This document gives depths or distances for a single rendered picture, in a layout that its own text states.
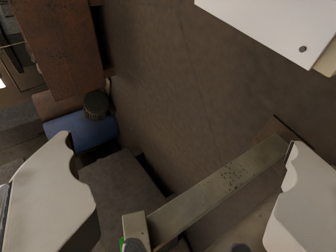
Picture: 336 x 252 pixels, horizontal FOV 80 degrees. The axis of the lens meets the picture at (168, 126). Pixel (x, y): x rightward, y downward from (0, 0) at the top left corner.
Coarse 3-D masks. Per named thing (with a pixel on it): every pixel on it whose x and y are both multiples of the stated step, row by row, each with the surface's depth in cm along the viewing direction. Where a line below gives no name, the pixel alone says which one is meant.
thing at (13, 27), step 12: (0, 0) 359; (0, 12) 348; (12, 12) 352; (0, 24) 336; (12, 24) 341; (0, 36) 320; (12, 36) 333; (12, 48) 348; (24, 48) 359; (12, 60) 361; (24, 60) 376
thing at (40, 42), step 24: (24, 0) 133; (48, 0) 139; (72, 0) 148; (96, 0) 157; (24, 24) 141; (48, 24) 148; (72, 24) 157; (48, 48) 158; (72, 48) 168; (96, 48) 179; (48, 72) 169; (72, 72) 180; (96, 72) 193
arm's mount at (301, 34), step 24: (216, 0) 34; (240, 0) 31; (264, 0) 28; (288, 0) 26; (312, 0) 24; (240, 24) 33; (264, 24) 30; (288, 24) 27; (312, 24) 25; (288, 48) 28; (312, 48) 26
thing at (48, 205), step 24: (48, 144) 10; (72, 144) 12; (24, 168) 9; (48, 168) 9; (72, 168) 9; (24, 192) 7; (48, 192) 7; (72, 192) 7; (24, 216) 6; (48, 216) 7; (72, 216) 7; (96, 216) 7; (24, 240) 6; (48, 240) 6; (72, 240) 6; (96, 240) 7
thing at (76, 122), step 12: (60, 120) 269; (72, 120) 270; (84, 120) 273; (96, 120) 278; (108, 120) 285; (48, 132) 256; (72, 132) 264; (84, 132) 271; (96, 132) 279; (108, 132) 289; (84, 144) 276; (96, 144) 292
